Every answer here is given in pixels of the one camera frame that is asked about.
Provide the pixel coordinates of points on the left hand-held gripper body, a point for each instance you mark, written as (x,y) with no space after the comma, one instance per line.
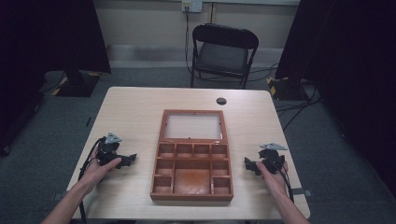
(106,149)

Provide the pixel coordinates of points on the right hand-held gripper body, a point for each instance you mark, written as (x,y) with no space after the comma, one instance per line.
(271,158)

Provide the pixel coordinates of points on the person's right hand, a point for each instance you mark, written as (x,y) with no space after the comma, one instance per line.
(272,177)

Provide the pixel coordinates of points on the person's left hand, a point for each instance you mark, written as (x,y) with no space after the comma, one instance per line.
(98,170)

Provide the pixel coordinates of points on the wooden compartment box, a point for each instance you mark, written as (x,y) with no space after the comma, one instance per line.
(192,155)

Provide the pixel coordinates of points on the black yellow striped box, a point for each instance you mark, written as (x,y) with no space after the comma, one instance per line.
(285,88)

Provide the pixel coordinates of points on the black stand base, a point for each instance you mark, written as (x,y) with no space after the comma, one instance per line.
(77,83)

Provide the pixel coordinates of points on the black curtain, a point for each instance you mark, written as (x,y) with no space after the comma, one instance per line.
(348,81)
(46,62)

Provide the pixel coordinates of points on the black folding chair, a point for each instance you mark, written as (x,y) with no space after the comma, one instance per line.
(223,54)

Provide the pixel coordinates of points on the white wall socket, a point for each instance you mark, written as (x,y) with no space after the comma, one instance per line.
(192,6)

